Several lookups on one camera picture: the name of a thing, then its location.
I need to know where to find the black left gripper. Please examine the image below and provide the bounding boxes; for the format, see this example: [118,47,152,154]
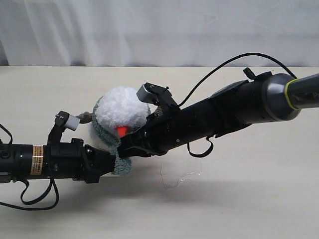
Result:
[43,138,116,184]

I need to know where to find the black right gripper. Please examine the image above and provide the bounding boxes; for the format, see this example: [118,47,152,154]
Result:
[117,99,219,158]

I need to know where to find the green fuzzy scarf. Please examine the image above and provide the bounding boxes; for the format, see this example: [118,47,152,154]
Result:
[92,92,151,176]

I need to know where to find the white plush snowman toy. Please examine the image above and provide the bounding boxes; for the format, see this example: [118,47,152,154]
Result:
[76,86,150,152]

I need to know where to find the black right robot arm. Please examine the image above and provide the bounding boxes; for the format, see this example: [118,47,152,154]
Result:
[117,72,319,158]

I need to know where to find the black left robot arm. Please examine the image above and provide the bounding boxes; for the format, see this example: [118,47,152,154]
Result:
[0,138,116,183]

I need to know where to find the clear tape piece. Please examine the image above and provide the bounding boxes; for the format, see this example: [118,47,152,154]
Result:
[160,160,202,190]

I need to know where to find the white backdrop curtain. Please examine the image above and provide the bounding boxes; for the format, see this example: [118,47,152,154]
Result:
[0,0,319,67]

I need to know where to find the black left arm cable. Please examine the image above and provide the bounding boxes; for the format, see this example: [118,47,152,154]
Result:
[0,123,60,210]

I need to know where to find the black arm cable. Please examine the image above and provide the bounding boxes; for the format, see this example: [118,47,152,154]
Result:
[0,123,60,210]
[180,52,299,107]

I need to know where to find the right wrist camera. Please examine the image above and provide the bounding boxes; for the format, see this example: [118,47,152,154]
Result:
[137,82,180,112]

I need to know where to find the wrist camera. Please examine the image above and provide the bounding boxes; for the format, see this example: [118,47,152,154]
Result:
[137,82,180,112]
[47,111,80,145]

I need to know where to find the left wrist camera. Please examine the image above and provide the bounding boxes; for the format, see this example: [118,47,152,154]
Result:
[47,111,80,145]

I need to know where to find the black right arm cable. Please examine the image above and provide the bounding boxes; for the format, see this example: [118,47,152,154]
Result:
[180,52,299,107]

